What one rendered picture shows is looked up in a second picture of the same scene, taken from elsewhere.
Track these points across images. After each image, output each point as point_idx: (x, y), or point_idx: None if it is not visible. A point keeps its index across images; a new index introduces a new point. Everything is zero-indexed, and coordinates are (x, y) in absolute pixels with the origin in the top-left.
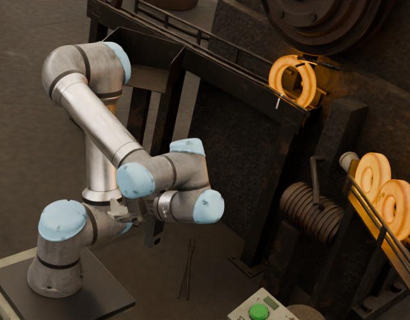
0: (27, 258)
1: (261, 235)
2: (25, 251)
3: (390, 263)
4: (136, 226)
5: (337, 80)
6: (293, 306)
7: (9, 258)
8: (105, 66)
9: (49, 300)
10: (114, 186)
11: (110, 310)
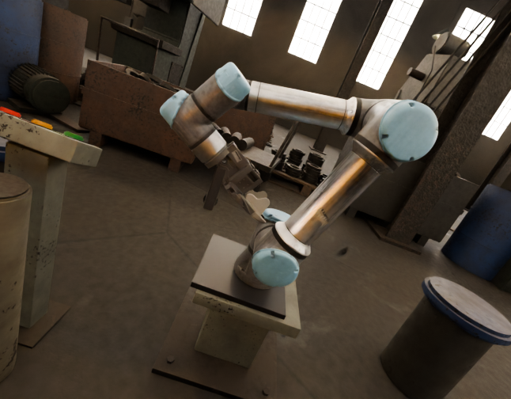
0: (287, 286)
1: None
2: (295, 290)
3: None
4: None
5: None
6: (13, 194)
7: (293, 281)
8: (379, 108)
9: (238, 256)
10: (288, 222)
11: (201, 265)
